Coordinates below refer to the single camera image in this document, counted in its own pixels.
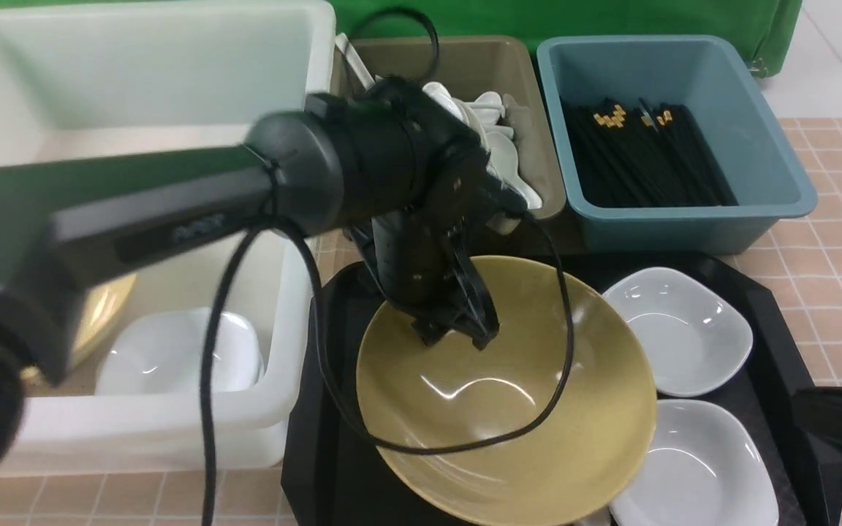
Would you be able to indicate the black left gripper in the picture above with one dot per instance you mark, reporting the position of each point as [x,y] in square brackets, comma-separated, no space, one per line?
[428,273]

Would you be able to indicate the blue chopstick bin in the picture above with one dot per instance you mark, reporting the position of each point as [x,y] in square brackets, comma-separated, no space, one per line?
[707,75]

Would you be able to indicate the yellow noodle bowl in tub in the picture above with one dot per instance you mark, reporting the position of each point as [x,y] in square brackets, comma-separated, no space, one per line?
[102,312]

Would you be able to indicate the olive green spoon bin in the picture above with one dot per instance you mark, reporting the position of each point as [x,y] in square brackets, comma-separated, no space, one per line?
[470,66]

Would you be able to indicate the green cloth backdrop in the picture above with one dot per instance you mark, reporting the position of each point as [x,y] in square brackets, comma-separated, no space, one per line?
[760,31]

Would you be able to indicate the white square dish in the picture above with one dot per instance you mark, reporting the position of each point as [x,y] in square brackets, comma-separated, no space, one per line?
[161,354]
[694,340]
[702,468]

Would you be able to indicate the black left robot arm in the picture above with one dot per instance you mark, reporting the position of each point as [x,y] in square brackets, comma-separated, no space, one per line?
[390,156]

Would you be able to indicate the pile of white soup spoons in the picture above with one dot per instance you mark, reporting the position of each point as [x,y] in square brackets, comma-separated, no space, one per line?
[485,115]

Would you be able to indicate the bundle of black chopsticks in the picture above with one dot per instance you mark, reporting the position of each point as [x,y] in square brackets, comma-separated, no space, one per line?
[646,156]

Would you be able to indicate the white square dish in tub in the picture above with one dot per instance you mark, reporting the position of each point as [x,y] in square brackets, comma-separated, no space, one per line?
[161,354]

